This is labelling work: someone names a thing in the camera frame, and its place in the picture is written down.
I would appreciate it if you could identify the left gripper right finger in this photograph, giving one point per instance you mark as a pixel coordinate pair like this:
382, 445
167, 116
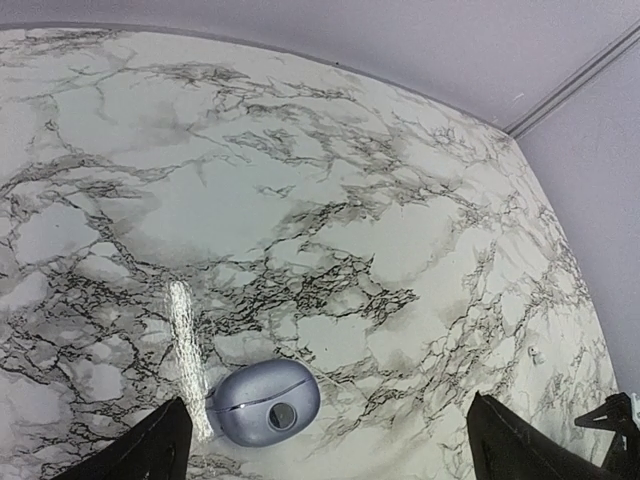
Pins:
504, 446

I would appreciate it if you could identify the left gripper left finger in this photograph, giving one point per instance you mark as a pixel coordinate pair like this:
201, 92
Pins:
157, 447

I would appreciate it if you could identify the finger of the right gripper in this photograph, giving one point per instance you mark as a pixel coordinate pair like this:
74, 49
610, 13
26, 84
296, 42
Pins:
620, 415

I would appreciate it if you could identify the blue earbud charging case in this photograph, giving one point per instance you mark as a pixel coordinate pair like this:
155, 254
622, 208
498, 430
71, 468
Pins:
265, 403

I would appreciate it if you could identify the white earbud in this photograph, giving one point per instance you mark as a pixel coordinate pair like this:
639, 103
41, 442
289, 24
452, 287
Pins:
536, 355

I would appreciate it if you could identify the right aluminium corner post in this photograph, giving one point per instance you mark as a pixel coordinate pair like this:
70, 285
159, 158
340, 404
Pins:
588, 72

